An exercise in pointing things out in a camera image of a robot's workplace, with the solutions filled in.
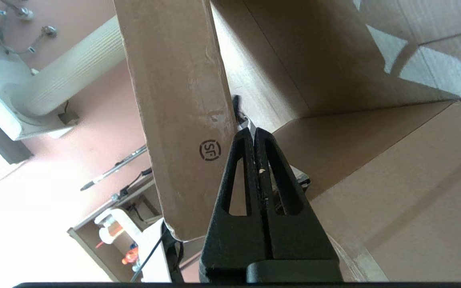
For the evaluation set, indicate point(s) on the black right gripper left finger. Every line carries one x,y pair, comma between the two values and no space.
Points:
222,240

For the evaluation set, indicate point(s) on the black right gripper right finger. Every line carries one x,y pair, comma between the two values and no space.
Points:
298,236

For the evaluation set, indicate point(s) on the brown cardboard shoe box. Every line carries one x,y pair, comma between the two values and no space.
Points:
174,80

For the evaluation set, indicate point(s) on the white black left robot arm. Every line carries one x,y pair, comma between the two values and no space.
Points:
156,256

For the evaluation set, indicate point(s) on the brown open wooden shelf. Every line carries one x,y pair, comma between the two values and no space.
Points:
94,240

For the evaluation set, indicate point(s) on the ribbed beige cylinder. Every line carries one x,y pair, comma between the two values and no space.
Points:
74,68

